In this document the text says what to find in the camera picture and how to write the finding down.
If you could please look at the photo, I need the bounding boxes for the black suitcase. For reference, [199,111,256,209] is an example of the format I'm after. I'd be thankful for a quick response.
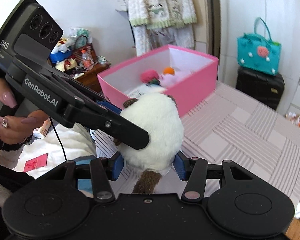
[236,67,285,110]

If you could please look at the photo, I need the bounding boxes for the white brown plush cat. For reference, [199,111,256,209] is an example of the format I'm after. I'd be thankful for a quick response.
[113,93,184,194]

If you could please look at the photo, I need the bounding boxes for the black clothes rack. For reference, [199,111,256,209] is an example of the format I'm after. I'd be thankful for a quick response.
[207,0,221,58]

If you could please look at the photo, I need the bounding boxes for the grey three-door wardrobe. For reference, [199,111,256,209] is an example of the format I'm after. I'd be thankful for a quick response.
[218,0,300,115]

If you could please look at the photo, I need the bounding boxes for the teal felt tote bag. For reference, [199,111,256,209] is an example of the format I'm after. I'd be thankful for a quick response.
[237,17,281,75]

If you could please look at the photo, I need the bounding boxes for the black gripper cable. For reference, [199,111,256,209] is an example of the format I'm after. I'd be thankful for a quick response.
[50,118,68,162]

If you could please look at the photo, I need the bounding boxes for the orange egg sponge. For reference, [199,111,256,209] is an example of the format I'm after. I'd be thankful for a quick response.
[162,67,175,75]

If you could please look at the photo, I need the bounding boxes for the soft cotton tissue pack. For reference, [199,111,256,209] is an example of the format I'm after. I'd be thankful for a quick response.
[126,84,166,99]

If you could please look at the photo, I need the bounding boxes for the pink cardboard box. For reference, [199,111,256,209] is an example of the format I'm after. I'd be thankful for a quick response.
[98,45,218,116]

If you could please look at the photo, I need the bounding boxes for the white knitted cardigan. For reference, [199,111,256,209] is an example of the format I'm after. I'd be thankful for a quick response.
[128,0,197,30]

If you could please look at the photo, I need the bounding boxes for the colourful snack package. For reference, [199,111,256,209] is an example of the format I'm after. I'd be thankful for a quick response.
[286,112,300,128]

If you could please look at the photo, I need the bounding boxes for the purple plush toy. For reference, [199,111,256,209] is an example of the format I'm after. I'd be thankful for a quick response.
[160,75,182,88]

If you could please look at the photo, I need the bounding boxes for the cluttered toys on cabinet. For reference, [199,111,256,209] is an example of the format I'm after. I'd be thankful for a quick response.
[49,28,110,72]

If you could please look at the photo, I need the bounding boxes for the person left hand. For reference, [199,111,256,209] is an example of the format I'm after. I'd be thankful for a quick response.
[0,78,49,145]

